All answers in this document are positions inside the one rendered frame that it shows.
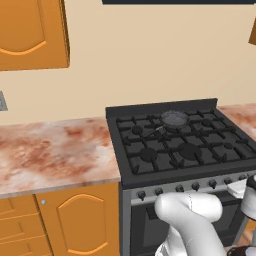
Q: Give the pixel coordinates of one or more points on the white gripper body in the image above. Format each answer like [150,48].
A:
[237,189]

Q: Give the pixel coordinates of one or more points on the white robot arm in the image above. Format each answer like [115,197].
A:
[191,220]

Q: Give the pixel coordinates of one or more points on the black stove knob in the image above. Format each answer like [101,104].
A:
[212,183]
[195,186]
[141,194]
[228,181]
[179,188]
[158,191]

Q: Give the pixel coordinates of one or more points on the dark grey stove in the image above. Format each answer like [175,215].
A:
[173,146]

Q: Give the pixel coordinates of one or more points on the grey frying pan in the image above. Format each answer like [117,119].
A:
[174,120]

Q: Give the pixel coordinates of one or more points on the dark oven door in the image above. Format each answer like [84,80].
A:
[145,230]

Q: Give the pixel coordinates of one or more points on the orange base cupboard door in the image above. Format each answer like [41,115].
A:
[80,220]

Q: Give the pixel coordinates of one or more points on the small silver cupboard knob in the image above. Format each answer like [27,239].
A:
[43,202]

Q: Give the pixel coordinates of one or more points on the orange drawer front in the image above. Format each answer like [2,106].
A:
[25,249]
[20,230]
[16,207]

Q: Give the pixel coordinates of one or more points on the orange wall cupboard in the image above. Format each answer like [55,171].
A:
[253,36]

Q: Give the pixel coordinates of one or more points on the grey wall socket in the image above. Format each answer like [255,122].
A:
[2,101]

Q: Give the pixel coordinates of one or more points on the orange wall cupboard door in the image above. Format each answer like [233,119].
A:
[26,33]

